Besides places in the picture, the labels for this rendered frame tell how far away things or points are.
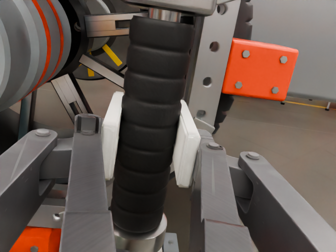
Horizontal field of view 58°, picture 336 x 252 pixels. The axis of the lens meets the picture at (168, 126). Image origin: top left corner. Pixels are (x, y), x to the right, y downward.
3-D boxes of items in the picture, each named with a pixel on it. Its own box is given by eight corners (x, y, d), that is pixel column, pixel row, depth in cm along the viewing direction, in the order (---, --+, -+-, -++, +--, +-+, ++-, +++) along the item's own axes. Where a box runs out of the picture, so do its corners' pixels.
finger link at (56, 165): (93, 185, 14) (23, 179, 13) (106, 141, 18) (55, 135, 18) (96, 155, 13) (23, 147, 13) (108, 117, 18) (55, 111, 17)
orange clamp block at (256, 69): (209, 82, 47) (264, 89, 48) (221, 94, 39) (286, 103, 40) (218, 35, 44) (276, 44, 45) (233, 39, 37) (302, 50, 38)
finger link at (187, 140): (186, 135, 15) (201, 136, 15) (175, 98, 21) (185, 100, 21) (176, 188, 16) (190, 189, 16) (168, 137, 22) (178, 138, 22)
